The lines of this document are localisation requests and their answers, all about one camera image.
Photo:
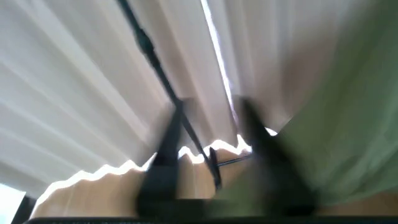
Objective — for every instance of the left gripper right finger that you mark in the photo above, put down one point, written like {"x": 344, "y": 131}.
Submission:
{"x": 280, "y": 186}

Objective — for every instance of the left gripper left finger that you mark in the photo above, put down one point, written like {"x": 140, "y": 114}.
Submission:
{"x": 161, "y": 180}

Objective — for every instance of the green printed shirt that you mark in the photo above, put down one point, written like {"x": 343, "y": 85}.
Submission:
{"x": 342, "y": 140}

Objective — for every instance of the black clothes rack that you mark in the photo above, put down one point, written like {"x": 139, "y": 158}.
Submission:
{"x": 146, "y": 43}

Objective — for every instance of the beige curtain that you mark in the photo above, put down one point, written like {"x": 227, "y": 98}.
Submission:
{"x": 77, "y": 93}

